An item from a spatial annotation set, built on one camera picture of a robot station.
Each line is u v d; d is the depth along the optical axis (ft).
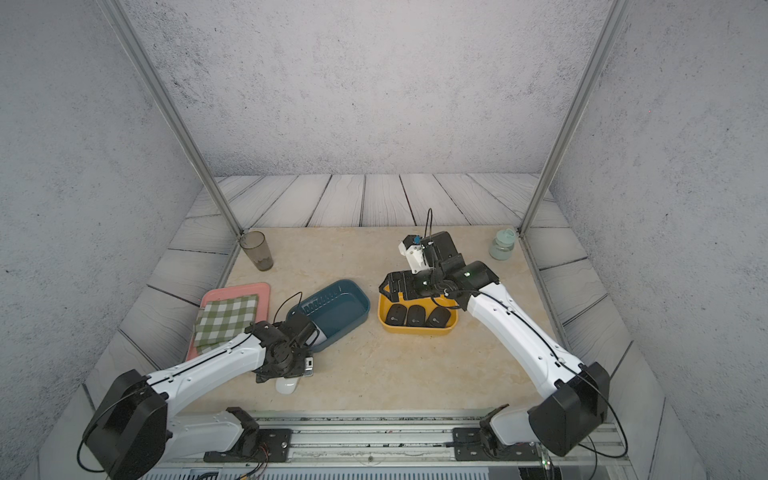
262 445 2.35
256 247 3.28
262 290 3.50
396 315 3.07
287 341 2.05
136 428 1.32
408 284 2.12
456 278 1.72
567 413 1.24
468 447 2.37
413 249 2.24
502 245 3.52
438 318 3.05
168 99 2.78
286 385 2.71
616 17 2.30
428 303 3.19
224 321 3.09
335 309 3.42
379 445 2.45
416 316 3.07
